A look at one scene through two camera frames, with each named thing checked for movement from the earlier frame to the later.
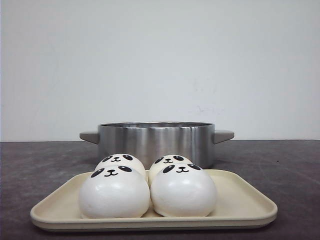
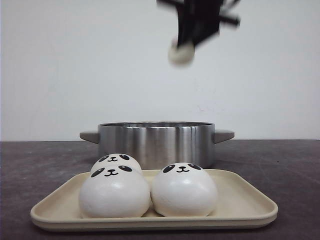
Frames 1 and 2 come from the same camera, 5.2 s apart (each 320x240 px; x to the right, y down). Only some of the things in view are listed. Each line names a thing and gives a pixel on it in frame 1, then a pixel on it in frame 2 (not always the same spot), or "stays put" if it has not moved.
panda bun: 183,189 stays put
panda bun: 114,191 stays put
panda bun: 167,160 -> 181,54
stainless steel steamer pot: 149,140 stays put
